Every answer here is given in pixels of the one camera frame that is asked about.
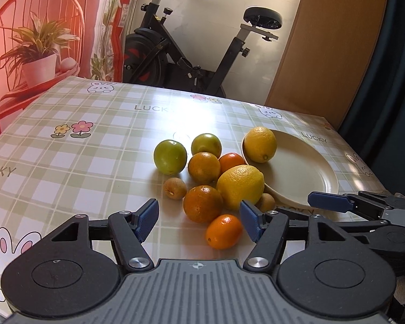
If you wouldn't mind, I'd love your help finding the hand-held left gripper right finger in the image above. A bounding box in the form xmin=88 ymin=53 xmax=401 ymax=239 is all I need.
xmin=239 ymin=200 xmax=350 ymax=272

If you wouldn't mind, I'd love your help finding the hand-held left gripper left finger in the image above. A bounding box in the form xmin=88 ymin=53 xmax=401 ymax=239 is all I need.
xmin=50 ymin=198 xmax=160 ymax=273

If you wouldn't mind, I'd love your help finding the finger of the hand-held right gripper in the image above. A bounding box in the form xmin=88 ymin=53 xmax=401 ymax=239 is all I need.
xmin=278 ymin=207 xmax=390 ymax=244
xmin=308 ymin=191 xmax=397 ymax=221

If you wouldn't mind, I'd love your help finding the small brown kiwi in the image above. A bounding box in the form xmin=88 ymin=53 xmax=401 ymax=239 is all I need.
xmin=163 ymin=177 xmax=187 ymax=200
xmin=256 ymin=193 xmax=276 ymax=212

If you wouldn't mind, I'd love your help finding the small bright mandarin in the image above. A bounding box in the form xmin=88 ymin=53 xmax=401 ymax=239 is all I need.
xmin=219 ymin=153 xmax=245 ymax=173
xmin=206 ymin=214 xmax=244 ymax=250

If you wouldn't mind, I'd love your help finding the large yellow lemon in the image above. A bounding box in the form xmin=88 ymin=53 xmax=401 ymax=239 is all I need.
xmin=217 ymin=165 xmax=265 ymax=211

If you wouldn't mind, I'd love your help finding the cream round plate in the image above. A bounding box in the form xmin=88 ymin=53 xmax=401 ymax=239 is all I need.
xmin=241 ymin=129 xmax=339 ymax=214

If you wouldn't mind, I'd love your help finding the speckled orange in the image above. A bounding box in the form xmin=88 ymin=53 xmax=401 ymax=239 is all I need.
xmin=184 ymin=185 xmax=224 ymax=224

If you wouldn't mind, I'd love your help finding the dark orange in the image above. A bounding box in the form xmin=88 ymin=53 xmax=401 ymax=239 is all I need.
xmin=188 ymin=152 xmax=221 ymax=185

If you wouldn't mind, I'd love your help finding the green round fruit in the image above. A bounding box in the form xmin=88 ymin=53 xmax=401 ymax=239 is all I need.
xmin=191 ymin=133 xmax=222 ymax=158
xmin=154 ymin=139 xmax=187 ymax=175

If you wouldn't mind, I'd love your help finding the dark curtain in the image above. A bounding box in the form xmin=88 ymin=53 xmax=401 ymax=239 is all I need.
xmin=337 ymin=0 xmax=405 ymax=196

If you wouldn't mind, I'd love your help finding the black exercise bike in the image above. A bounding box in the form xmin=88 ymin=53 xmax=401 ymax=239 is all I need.
xmin=123 ymin=0 xmax=283 ymax=98

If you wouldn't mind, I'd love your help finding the wooden door panel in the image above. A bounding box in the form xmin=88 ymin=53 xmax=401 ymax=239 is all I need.
xmin=265 ymin=0 xmax=390 ymax=130

